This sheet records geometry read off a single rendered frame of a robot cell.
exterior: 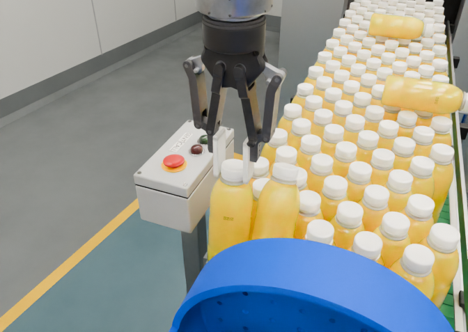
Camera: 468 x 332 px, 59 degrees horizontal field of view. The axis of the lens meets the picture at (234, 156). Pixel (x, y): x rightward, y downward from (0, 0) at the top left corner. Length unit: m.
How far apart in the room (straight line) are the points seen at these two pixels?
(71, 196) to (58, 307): 0.74
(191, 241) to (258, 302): 0.42
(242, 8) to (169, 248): 1.72
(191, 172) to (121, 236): 1.53
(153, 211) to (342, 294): 0.44
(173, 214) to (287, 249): 0.36
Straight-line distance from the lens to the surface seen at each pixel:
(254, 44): 0.49
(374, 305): 0.37
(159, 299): 1.91
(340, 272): 0.37
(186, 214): 0.70
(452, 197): 1.07
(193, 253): 0.89
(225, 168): 0.60
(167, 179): 0.68
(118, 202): 2.41
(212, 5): 0.48
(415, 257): 0.63
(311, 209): 0.67
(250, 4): 0.47
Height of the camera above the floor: 1.51
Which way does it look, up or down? 34 degrees down
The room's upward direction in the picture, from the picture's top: straight up
